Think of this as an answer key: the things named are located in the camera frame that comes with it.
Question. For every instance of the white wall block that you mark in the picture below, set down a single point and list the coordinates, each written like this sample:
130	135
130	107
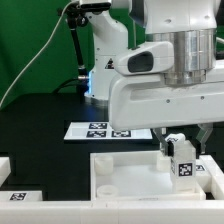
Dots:
5	169
215	184

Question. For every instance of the white front wall rail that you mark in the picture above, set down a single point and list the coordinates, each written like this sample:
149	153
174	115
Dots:
131	212

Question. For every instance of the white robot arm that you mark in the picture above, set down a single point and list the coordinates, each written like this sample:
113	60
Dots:
174	77

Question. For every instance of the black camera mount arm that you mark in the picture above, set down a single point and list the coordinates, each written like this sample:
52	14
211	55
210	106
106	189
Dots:
76	18

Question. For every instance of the white left wall block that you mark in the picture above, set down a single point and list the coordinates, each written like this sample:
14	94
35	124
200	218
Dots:
5	169

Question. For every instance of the white fiducial marker sheet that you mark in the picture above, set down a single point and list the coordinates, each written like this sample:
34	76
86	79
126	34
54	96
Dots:
102	130

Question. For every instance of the white square tabletop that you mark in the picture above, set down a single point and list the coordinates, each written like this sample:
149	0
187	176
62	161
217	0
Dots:
134	176

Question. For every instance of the white right wall block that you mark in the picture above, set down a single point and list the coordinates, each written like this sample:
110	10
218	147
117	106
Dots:
215	184

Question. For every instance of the camera on mount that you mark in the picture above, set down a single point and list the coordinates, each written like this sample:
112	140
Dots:
95	4

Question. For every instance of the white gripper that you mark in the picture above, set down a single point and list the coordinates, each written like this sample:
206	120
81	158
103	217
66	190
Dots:
139	96

